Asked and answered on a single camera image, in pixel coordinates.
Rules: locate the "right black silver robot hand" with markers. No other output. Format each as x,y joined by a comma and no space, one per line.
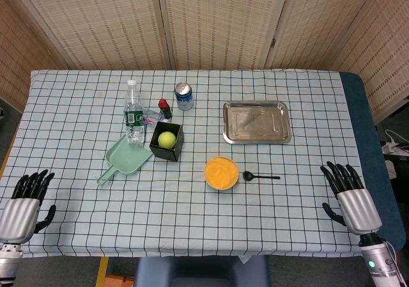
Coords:
358,210

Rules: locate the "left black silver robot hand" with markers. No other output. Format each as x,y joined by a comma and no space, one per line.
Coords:
19,216

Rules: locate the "black plastic spoon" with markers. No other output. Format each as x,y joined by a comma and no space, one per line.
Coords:
248,176

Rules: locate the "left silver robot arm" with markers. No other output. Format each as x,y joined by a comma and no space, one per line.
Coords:
8,261

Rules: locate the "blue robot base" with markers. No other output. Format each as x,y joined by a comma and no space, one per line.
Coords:
198,271

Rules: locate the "cream round bowl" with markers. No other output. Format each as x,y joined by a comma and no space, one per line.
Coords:
221,188

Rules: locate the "dark blue padded table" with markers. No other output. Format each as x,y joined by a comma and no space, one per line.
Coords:
367,133

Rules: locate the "orange box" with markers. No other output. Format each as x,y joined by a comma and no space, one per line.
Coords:
118,282

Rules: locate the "green plastic dustpan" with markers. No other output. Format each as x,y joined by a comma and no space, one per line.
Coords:
128,159

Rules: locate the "rectangular steel tray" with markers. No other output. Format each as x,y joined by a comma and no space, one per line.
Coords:
255,122

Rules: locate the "light blue checked tablecloth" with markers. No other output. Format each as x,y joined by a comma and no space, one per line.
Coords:
159,210

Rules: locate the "clear plastic water bottle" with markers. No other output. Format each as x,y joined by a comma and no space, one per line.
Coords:
134,117

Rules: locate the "black open cube box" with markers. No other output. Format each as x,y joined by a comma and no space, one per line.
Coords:
164,152

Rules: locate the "clear plastic packet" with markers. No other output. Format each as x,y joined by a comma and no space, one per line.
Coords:
150,116

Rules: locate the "yellow-green tennis ball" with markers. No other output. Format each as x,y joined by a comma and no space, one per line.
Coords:
166,139

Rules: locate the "small black red-capped bottle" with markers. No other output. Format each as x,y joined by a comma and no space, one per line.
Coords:
165,108

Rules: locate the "metal screen hinge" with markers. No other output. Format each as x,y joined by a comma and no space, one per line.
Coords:
273,43

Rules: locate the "blue drink can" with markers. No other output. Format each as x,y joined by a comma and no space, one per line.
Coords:
184,100

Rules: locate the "woven bamboo folding screen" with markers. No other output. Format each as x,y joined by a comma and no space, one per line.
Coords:
223,21

